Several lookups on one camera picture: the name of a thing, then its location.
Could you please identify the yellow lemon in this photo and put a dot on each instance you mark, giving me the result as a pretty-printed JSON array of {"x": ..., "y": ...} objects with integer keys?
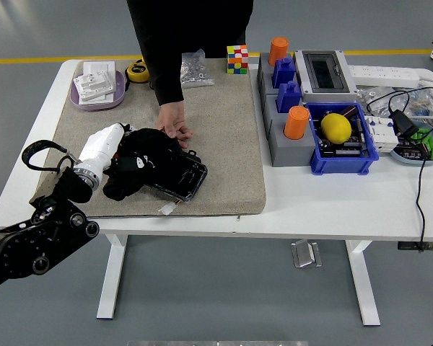
[{"x": 336, "y": 128}]

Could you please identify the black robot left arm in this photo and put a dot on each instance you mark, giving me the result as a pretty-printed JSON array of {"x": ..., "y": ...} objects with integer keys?
[{"x": 39, "y": 238}]

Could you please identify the blue block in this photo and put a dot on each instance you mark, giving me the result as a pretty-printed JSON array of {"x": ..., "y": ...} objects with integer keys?
[
  {"x": 283, "y": 72},
  {"x": 289, "y": 97}
]

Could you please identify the clear bag of nuts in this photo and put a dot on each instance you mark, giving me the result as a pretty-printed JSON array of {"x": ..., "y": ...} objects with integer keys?
[{"x": 196, "y": 72}]

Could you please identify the purple tray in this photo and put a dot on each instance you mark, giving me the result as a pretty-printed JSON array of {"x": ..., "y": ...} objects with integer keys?
[{"x": 120, "y": 93}]

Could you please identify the colourful puzzle cube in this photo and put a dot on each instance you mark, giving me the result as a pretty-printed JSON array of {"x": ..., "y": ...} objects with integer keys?
[{"x": 237, "y": 59}]

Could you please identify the person's forearm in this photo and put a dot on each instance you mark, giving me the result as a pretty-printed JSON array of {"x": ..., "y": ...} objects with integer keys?
[{"x": 167, "y": 79}]

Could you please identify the white circuit breaker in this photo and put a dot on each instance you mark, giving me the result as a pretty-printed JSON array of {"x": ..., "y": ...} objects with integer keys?
[{"x": 382, "y": 135}]

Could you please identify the dark circuit board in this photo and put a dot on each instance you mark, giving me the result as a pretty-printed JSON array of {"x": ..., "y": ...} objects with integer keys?
[{"x": 346, "y": 147}]

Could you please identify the blue plastic bin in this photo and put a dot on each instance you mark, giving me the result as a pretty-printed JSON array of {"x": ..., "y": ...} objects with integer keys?
[{"x": 343, "y": 164}]

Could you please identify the glossy black panel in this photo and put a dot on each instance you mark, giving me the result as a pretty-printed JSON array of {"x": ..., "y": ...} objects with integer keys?
[{"x": 187, "y": 176}]

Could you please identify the clear bags of parts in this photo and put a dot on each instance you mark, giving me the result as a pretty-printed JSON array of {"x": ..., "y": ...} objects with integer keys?
[{"x": 422, "y": 99}]

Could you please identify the white switch module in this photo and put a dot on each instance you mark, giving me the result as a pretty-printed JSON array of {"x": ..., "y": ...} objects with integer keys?
[{"x": 94, "y": 84}]

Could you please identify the yellow tape measure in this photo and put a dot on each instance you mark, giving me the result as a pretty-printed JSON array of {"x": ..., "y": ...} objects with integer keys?
[{"x": 138, "y": 71}]

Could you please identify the white table leg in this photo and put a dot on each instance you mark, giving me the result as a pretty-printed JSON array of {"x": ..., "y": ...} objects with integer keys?
[
  {"x": 112, "y": 274},
  {"x": 362, "y": 281}
]

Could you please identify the grey electrical distribution box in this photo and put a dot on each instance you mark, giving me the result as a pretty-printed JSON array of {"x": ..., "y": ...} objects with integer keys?
[{"x": 324, "y": 75}]

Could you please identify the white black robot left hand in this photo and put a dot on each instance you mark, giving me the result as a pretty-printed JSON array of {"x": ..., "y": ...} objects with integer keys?
[{"x": 101, "y": 144}]

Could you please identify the orange cylinder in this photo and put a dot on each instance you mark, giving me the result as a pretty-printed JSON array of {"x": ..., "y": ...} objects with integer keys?
[
  {"x": 296, "y": 122},
  {"x": 278, "y": 48}
]

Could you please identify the black rag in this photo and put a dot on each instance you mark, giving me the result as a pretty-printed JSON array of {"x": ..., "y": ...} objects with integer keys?
[{"x": 148, "y": 147}]

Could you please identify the grey-brown mat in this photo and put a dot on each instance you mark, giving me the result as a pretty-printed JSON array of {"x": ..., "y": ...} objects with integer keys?
[{"x": 220, "y": 162}]

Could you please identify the grey block holder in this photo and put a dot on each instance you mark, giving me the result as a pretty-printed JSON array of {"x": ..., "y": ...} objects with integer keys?
[
  {"x": 292, "y": 153},
  {"x": 265, "y": 72}
]

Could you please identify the green connector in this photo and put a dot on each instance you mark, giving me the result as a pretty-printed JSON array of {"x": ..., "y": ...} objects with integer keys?
[{"x": 431, "y": 144}]

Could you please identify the person's hand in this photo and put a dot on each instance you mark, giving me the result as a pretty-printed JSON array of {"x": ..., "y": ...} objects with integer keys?
[{"x": 171, "y": 119}]

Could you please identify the white power strip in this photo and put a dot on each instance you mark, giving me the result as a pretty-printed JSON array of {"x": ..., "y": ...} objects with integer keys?
[{"x": 382, "y": 74}]

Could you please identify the silver metal bracket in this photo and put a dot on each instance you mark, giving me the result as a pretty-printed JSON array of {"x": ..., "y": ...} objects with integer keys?
[{"x": 305, "y": 254}]

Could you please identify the black power adapter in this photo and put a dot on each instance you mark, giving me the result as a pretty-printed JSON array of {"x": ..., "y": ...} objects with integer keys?
[{"x": 404, "y": 124}]

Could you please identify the person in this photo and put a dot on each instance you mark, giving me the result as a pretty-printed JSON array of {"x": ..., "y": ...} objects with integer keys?
[{"x": 191, "y": 21}]

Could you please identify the flat white switch plate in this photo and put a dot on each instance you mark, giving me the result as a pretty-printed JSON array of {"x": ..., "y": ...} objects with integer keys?
[{"x": 99, "y": 66}]

